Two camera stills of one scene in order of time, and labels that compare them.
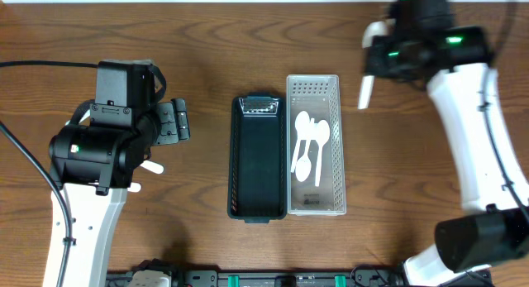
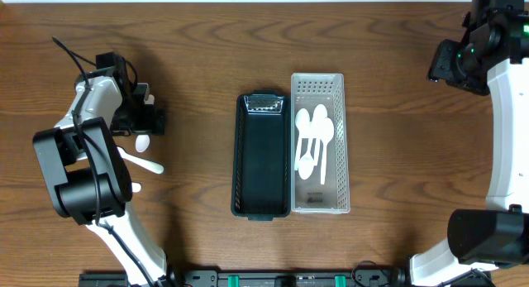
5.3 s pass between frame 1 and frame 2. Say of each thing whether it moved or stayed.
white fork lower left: stayed
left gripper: moved
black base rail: stayed
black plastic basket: stayed
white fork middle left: stayed
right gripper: moved
